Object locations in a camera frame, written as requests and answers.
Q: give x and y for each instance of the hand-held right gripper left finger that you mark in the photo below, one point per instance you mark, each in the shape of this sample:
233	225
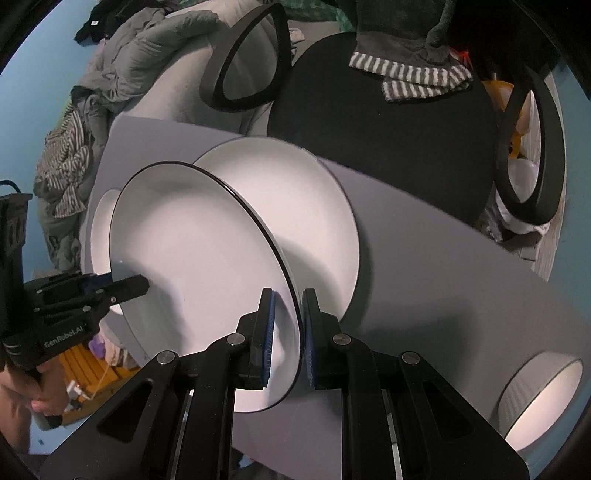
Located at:
270	337

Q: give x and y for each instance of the dark green cloth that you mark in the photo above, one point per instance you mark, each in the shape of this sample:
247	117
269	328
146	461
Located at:
443	27

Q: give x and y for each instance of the black-rimmed white plate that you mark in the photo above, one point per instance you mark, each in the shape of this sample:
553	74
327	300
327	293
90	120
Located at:
194	240

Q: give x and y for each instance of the black chair armrest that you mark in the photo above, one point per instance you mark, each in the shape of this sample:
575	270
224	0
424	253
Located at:
217	74
554	184

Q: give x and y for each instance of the small white plate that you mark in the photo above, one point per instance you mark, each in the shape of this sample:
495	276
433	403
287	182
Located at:
99	230

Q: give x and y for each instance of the black garment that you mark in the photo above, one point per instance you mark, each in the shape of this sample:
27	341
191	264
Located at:
106	18

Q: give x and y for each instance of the orange slatted crate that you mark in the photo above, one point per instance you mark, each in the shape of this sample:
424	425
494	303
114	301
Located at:
87	369

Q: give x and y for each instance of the large white plate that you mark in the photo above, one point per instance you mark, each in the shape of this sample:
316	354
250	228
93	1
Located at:
314	207

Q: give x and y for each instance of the black chair seat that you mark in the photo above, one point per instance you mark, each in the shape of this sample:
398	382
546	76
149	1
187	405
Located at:
392	138

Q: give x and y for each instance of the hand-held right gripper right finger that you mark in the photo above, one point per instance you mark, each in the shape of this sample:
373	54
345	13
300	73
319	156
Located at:
308	346

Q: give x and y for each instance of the person's left hand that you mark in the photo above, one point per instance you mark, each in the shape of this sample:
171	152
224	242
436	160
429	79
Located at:
46	392

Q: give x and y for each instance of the white ribbed bowl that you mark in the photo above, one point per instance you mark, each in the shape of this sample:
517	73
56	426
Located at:
545	401

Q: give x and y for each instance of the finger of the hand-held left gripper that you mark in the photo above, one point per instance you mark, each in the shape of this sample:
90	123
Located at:
94	282
131	287

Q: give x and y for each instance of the green patterned cloth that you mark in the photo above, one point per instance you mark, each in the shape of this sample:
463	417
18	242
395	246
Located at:
318	14

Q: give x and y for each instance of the person's left forearm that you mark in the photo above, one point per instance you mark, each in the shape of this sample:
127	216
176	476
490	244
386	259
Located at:
11	410

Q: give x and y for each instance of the striped cloth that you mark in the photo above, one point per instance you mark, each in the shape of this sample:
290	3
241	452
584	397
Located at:
64	161

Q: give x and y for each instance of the grey-green blanket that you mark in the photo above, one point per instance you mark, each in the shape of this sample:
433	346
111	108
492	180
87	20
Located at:
62	240

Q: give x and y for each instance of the grey padded jacket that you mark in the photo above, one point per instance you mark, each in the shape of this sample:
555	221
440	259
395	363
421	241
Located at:
147	50

